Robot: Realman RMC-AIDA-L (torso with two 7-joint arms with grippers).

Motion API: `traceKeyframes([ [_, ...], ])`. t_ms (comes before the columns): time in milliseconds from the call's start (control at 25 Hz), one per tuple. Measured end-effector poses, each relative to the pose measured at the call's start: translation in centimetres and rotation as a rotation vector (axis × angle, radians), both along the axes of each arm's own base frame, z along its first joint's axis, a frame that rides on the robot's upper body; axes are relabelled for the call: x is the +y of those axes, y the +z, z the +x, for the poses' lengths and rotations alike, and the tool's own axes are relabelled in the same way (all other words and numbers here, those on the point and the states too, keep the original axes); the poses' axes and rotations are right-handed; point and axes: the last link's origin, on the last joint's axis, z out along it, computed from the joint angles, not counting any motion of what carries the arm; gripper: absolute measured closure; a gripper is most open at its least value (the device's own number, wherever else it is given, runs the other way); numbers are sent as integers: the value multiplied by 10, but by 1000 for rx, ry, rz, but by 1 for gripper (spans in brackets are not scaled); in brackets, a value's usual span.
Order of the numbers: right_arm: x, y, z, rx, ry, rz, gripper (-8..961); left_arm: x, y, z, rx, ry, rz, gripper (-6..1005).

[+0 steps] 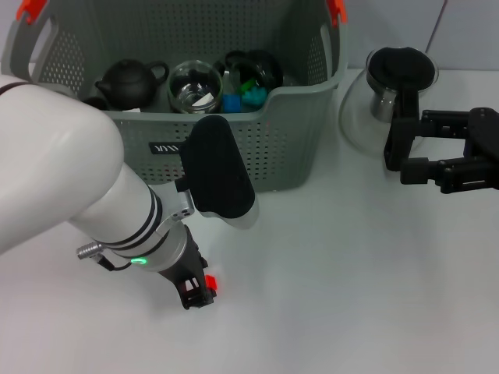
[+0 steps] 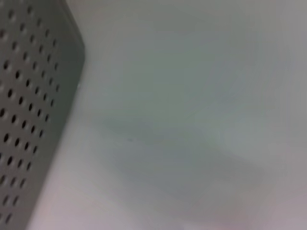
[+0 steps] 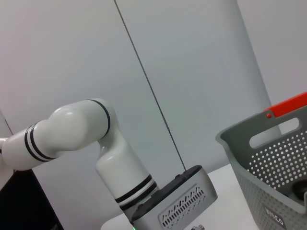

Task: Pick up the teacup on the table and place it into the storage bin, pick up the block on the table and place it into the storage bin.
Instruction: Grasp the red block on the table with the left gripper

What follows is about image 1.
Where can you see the blue square plate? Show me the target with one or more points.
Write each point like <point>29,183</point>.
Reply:
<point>232,103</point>

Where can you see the small red slope block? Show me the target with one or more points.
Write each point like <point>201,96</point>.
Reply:
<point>210,281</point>

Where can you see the teal square plate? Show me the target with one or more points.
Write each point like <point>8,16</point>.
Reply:
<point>255,96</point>

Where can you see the grey perforated storage bin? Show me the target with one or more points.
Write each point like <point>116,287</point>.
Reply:
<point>292,136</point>

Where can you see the left wrist camera housing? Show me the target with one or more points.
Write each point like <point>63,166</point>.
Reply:
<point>218,175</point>

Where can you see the white two-stud plate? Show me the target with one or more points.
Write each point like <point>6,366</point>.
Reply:
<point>132,110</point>

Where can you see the dark clay teapot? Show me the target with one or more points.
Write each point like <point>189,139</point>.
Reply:
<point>128,85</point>

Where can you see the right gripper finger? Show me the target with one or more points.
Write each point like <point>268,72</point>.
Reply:
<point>417,171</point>
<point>444,124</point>

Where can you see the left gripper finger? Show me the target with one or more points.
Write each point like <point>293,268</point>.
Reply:
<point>191,298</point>
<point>211,298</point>

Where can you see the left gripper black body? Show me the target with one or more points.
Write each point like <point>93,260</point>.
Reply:
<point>187,265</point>

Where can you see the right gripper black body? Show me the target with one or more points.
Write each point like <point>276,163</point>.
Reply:
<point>485,132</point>

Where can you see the green slope block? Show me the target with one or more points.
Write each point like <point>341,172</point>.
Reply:
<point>247,85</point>

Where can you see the glass teacup with black sleeve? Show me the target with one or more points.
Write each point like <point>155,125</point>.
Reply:
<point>269,66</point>
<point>187,82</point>

